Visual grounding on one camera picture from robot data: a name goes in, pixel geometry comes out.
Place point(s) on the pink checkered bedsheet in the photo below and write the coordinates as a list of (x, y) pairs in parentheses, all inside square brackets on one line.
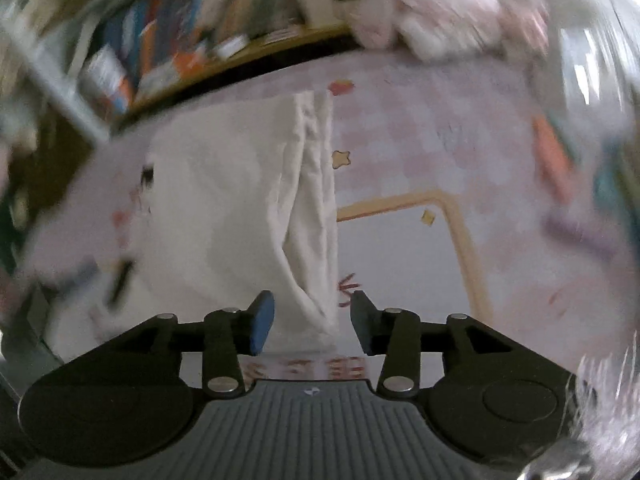
[(425, 125)]

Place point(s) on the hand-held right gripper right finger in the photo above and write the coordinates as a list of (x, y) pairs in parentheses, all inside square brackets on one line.
[(361, 322)]

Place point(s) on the pink floral blanket pile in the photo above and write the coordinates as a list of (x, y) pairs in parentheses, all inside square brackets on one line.
[(440, 5)]

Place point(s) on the white fluffy cloth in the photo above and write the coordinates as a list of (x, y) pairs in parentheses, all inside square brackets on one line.
[(607, 410)]

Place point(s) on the white shirt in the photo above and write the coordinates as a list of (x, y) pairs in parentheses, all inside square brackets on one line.
[(225, 200)]

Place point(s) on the row of colourful books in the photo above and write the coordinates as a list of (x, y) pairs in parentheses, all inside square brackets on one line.
[(165, 30)]

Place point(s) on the wooden bookshelf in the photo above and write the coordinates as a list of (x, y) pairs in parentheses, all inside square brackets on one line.
[(165, 85)]

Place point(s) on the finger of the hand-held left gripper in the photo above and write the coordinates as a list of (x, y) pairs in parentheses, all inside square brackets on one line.
[(120, 285)]

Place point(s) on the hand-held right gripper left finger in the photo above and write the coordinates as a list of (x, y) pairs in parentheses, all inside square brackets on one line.
[(261, 322)]

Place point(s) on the orange toy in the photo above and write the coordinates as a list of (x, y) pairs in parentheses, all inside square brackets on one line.
[(550, 157)]

